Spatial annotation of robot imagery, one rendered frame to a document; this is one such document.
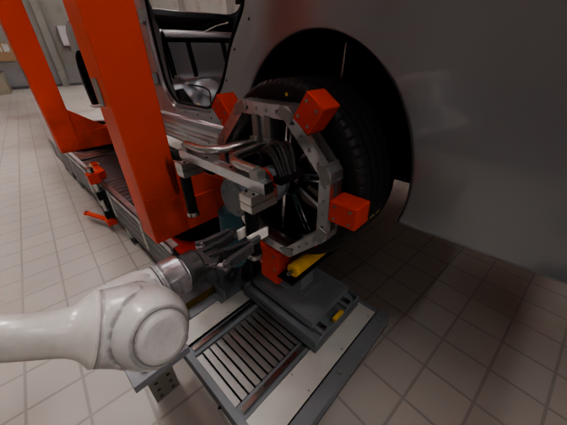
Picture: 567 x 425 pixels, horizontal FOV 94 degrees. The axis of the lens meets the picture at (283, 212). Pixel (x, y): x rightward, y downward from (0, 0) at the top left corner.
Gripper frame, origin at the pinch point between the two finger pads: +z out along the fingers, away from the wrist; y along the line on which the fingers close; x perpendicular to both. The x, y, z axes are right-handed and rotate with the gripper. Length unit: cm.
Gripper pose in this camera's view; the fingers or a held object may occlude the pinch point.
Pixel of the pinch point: (253, 232)
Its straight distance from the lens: 72.4
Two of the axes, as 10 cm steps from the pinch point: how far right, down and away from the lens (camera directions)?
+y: 7.2, 3.4, -6.0
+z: 6.9, -3.8, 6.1
